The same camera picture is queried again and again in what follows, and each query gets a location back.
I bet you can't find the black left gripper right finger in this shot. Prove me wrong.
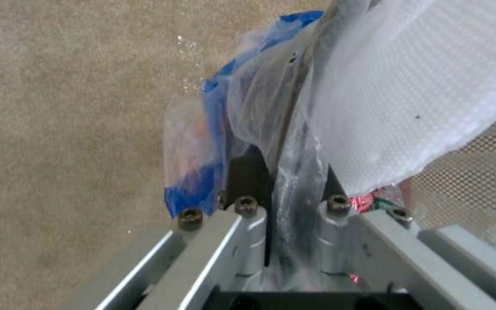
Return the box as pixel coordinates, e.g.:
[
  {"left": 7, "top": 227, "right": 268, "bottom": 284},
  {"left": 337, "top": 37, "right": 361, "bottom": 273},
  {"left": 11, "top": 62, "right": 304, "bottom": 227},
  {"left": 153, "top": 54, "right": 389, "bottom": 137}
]
[{"left": 318, "top": 165, "right": 496, "bottom": 310}]

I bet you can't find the clear plastic bin liner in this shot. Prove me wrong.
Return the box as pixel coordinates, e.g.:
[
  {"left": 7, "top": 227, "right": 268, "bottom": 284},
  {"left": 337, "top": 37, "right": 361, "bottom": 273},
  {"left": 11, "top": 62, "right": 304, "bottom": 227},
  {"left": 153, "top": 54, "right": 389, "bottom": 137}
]
[{"left": 161, "top": 16, "right": 333, "bottom": 291}]

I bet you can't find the black mesh trash bin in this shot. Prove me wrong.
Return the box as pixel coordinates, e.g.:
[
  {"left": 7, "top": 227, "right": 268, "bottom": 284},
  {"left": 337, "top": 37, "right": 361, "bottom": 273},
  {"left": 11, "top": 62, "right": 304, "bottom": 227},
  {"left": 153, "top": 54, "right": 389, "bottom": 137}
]
[{"left": 273, "top": 48, "right": 496, "bottom": 256}]

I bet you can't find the red green snack wrapper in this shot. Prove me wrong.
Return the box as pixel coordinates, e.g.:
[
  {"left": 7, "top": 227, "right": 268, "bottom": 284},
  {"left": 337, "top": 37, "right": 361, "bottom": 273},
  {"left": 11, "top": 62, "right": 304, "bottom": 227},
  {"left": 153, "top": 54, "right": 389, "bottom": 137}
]
[{"left": 349, "top": 189, "right": 405, "bottom": 216}]

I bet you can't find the blue plastic bag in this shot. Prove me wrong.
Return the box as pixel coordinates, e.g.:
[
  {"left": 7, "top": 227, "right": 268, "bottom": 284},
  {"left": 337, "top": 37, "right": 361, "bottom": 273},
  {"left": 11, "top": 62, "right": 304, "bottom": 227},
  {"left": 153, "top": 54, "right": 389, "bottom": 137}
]
[{"left": 164, "top": 10, "right": 326, "bottom": 217}]

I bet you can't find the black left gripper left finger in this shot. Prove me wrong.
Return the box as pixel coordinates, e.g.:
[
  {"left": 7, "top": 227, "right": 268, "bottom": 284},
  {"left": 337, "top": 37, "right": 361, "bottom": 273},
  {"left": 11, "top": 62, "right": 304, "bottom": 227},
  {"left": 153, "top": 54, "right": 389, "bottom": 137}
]
[{"left": 95, "top": 144, "right": 273, "bottom": 310}]

